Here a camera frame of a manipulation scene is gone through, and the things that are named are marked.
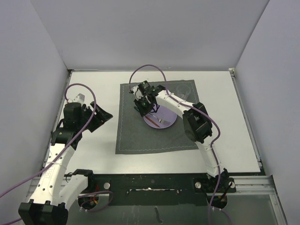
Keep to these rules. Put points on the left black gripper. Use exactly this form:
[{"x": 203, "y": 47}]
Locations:
[{"x": 100, "y": 117}]

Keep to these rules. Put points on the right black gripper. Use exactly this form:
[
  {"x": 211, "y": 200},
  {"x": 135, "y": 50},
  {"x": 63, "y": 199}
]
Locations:
[{"x": 144, "y": 111}]

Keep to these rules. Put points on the yellow green knife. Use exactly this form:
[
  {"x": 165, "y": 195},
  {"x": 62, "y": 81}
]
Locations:
[{"x": 151, "y": 121}]

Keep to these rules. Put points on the purple plastic plate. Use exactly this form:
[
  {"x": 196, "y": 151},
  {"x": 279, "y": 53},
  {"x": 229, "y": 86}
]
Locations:
[{"x": 163, "y": 113}]

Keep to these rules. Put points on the grey cloth placemat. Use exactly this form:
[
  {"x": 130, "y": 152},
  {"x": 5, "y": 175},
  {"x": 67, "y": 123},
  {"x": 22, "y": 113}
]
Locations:
[{"x": 134, "y": 136}]

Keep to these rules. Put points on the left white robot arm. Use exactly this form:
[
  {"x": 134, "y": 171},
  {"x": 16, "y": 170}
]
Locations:
[{"x": 54, "y": 173}]

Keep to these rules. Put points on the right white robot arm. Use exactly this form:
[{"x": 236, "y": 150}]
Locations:
[{"x": 199, "y": 127}]

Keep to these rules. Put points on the ornate silver fork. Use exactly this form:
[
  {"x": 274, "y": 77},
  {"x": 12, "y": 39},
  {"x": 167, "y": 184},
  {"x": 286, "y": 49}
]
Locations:
[{"x": 161, "y": 120}]

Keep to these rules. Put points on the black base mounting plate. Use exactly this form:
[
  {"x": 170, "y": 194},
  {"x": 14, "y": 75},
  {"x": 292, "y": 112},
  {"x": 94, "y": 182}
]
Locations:
[{"x": 158, "y": 190}]

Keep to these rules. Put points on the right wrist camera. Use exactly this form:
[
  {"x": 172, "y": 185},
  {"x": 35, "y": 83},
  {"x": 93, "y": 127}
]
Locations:
[{"x": 143, "y": 87}]

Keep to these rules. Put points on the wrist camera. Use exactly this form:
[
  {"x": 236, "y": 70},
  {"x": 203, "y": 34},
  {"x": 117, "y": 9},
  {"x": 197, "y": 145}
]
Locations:
[
  {"x": 143, "y": 87},
  {"x": 80, "y": 98}
]

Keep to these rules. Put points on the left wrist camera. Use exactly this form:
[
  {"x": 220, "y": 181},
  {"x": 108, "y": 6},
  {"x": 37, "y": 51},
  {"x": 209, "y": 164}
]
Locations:
[{"x": 80, "y": 98}]

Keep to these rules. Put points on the aluminium frame rail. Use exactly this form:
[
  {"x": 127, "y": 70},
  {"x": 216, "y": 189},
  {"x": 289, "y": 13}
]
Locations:
[{"x": 255, "y": 202}]

